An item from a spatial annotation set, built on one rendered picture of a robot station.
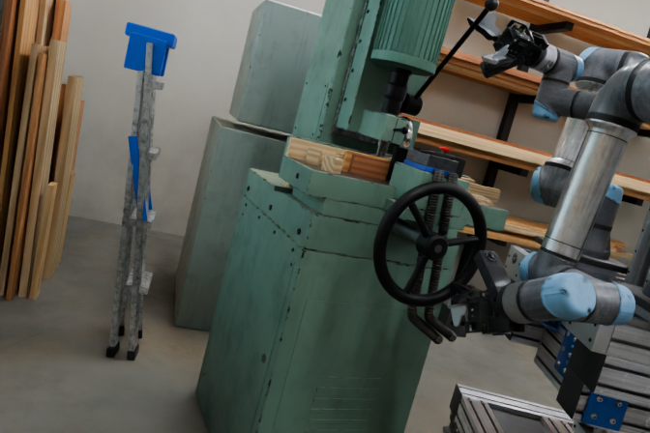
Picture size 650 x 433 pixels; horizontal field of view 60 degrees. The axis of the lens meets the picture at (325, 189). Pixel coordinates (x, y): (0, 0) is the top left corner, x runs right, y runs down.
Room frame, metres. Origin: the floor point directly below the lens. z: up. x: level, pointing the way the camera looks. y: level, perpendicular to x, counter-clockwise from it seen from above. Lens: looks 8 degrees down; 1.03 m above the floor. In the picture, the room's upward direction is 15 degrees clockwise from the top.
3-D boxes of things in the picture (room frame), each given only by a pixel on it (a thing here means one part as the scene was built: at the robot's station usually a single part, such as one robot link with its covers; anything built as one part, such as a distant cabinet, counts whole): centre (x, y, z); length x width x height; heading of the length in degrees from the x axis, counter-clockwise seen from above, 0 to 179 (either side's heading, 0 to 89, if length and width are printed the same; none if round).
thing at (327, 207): (1.50, -0.14, 0.82); 0.40 x 0.21 x 0.04; 115
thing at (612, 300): (1.01, -0.52, 0.83); 0.11 x 0.11 x 0.08; 21
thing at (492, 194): (1.62, -0.26, 0.92); 0.56 x 0.02 x 0.04; 115
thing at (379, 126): (1.57, -0.11, 1.03); 0.14 x 0.07 x 0.09; 25
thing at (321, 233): (1.66, -0.06, 0.76); 0.57 x 0.45 x 0.09; 25
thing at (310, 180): (1.47, -0.21, 0.87); 0.61 x 0.30 x 0.06; 115
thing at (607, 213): (1.76, -0.82, 0.98); 0.13 x 0.12 x 0.14; 50
